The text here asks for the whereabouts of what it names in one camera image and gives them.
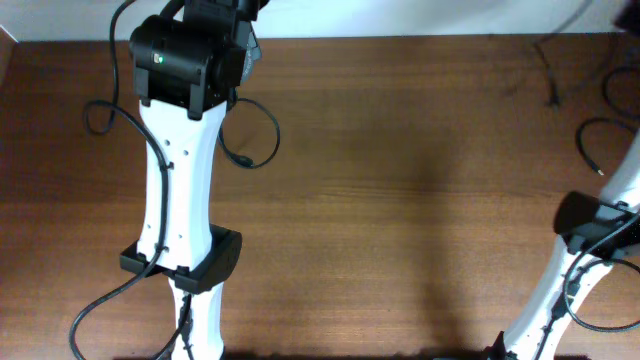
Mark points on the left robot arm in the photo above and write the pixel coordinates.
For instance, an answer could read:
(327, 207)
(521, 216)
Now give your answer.
(188, 62)

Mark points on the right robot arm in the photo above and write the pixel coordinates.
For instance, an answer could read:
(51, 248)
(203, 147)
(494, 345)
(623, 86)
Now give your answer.
(593, 235)

